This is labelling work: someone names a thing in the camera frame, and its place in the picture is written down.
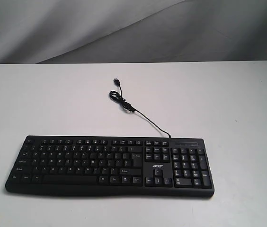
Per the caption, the black USB cable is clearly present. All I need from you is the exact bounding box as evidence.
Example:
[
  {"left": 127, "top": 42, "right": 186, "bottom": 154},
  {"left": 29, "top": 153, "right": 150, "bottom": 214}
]
[{"left": 109, "top": 78, "right": 172, "bottom": 139}]

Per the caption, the black acer keyboard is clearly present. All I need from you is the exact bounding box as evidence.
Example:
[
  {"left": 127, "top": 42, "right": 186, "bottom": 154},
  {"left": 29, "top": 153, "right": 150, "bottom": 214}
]
[{"left": 5, "top": 135, "right": 214, "bottom": 198}]

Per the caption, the grey backdrop cloth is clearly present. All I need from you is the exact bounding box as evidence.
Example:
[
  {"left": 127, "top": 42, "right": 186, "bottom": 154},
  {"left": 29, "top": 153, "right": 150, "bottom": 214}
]
[{"left": 0, "top": 0, "right": 267, "bottom": 64}]

